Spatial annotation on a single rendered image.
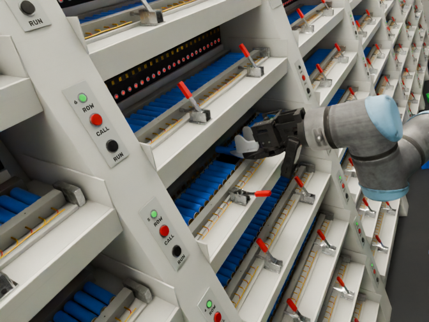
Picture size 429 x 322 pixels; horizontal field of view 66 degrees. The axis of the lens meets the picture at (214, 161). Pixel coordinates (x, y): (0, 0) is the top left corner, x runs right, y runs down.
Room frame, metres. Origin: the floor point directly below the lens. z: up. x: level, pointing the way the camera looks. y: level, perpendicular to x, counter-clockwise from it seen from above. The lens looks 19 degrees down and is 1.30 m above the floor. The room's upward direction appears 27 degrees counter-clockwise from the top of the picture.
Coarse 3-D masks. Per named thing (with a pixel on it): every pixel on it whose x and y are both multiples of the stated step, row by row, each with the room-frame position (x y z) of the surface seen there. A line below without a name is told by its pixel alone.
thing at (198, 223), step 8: (248, 160) 0.77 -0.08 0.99; (256, 160) 0.79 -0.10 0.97; (240, 168) 0.75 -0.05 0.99; (248, 168) 0.76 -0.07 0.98; (232, 176) 0.72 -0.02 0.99; (240, 176) 0.72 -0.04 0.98; (224, 184) 0.70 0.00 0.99; (232, 184) 0.69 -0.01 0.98; (224, 192) 0.67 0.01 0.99; (216, 200) 0.65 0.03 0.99; (224, 200) 0.67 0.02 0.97; (208, 208) 0.63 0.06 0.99; (216, 208) 0.64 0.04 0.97; (200, 216) 0.61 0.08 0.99; (208, 216) 0.62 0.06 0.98; (192, 224) 0.59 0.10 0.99; (200, 224) 0.60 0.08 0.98; (192, 232) 0.57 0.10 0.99; (208, 232) 0.58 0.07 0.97
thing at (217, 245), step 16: (240, 160) 0.82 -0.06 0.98; (272, 160) 0.79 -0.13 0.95; (256, 176) 0.74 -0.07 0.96; (272, 176) 0.74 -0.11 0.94; (224, 208) 0.65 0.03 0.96; (240, 208) 0.64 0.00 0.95; (256, 208) 0.67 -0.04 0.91; (224, 224) 0.61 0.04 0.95; (240, 224) 0.61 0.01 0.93; (208, 240) 0.57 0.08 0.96; (224, 240) 0.57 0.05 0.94; (208, 256) 0.51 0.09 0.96; (224, 256) 0.56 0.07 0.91
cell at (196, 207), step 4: (176, 200) 0.68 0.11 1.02; (180, 200) 0.68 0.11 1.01; (184, 200) 0.68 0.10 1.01; (176, 204) 0.68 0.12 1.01; (180, 204) 0.67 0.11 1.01; (184, 204) 0.67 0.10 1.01; (188, 204) 0.66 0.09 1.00; (192, 204) 0.66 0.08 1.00; (196, 204) 0.66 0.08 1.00; (188, 208) 0.66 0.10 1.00; (192, 208) 0.65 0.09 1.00; (196, 208) 0.65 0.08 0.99
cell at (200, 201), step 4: (184, 196) 0.69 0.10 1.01; (188, 196) 0.69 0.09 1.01; (192, 196) 0.68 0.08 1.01; (188, 200) 0.68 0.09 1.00; (192, 200) 0.68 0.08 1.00; (196, 200) 0.67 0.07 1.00; (200, 200) 0.67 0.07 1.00; (204, 200) 0.66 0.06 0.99; (200, 204) 0.66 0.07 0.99; (204, 204) 0.66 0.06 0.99
